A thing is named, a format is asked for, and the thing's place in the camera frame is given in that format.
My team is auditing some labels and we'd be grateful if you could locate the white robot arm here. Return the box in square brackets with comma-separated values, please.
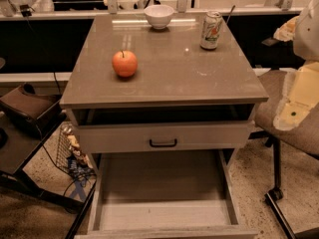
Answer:
[273, 0, 319, 130]

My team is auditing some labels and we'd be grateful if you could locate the grey drawer cabinet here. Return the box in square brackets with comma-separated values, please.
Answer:
[59, 11, 269, 171]

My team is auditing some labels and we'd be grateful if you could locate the red apple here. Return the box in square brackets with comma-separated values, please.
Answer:
[112, 50, 138, 78]

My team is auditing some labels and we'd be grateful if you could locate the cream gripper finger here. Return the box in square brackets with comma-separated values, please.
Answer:
[289, 62, 319, 108]
[273, 101, 312, 130]

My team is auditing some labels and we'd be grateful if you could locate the wire basket with items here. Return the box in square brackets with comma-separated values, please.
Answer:
[56, 122, 91, 176]

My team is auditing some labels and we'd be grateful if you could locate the white bowl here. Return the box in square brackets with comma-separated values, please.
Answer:
[144, 5, 174, 29]

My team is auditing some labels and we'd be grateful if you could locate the black cable on floor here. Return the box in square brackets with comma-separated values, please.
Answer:
[41, 142, 98, 214]

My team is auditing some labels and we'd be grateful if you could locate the open middle drawer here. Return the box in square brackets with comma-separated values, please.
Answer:
[75, 150, 257, 239]

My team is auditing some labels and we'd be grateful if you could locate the dark side table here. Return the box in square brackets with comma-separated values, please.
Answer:
[0, 113, 96, 239]

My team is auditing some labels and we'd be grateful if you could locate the brown box on table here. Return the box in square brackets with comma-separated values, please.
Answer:
[0, 83, 62, 138]

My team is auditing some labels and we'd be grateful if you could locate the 7up soda can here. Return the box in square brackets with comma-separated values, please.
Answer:
[200, 11, 222, 50]

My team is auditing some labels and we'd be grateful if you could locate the brown fabric office chair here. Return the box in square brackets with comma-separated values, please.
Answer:
[250, 67, 319, 239]

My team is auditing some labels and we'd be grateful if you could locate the closed top drawer black handle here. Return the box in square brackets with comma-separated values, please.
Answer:
[75, 120, 254, 153]

